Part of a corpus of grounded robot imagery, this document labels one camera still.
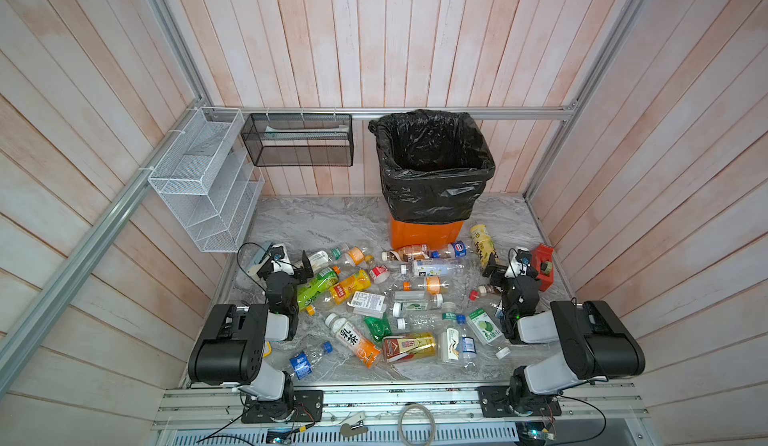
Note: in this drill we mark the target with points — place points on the green lime label bottle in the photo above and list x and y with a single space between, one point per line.
484 328

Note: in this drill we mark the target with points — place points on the blue cap water bottle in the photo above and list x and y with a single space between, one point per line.
467 344

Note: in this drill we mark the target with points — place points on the red label yellow tea bottle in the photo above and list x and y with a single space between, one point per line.
408 347

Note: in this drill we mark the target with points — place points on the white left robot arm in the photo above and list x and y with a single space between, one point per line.
229 349

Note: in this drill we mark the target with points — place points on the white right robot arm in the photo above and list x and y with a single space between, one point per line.
595 346

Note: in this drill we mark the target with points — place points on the orange trash bin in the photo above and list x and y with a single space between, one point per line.
408 234

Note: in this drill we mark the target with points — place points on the yellow orange juice bottle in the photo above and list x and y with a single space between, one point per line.
346 288

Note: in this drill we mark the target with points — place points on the red tape dispenser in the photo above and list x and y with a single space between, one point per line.
542 260

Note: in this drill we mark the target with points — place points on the white stapler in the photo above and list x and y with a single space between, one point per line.
259 260

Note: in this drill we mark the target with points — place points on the orange cap clear bottle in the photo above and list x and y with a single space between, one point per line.
350 255

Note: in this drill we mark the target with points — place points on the orange label clear bottle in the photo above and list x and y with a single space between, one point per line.
430 284

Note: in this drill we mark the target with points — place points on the clear long label bottle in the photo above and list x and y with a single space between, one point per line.
433 267

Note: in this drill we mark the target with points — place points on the red white small bottle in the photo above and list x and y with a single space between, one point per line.
379 273

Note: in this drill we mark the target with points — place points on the white label flat bottle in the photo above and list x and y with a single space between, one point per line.
368 304

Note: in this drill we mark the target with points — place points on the small brown tea bottle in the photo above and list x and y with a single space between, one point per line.
407 253

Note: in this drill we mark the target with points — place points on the blue label clear bottle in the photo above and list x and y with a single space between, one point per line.
302 364

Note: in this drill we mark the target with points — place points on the white cap clear bottle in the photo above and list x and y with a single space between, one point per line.
437 302

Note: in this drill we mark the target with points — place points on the crushed green bottle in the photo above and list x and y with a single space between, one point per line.
379 328

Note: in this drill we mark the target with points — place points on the white orange tea bottle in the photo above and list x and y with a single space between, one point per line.
353 339

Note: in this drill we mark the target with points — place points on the black trash bag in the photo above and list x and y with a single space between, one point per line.
433 165

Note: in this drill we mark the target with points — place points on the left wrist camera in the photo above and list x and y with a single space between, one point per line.
278 257

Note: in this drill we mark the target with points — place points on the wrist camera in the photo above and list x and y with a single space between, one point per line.
278 257
519 262

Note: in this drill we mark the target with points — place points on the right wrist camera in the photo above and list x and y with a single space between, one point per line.
519 262

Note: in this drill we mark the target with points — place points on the white wire mesh shelf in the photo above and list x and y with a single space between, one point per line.
207 179

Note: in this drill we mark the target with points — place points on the black wire mesh basket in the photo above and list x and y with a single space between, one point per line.
299 139

